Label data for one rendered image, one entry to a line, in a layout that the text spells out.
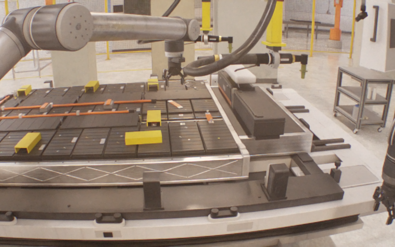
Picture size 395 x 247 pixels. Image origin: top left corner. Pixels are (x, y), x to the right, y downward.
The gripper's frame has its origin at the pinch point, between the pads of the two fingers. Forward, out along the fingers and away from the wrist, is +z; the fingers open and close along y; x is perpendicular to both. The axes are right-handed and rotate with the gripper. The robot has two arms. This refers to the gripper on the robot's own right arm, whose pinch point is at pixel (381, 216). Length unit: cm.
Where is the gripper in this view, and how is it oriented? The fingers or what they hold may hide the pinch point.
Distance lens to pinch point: 131.5
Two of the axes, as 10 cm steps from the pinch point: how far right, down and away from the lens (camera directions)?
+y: 1.3, 3.7, -9.2
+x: 9.9, -0.5, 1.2
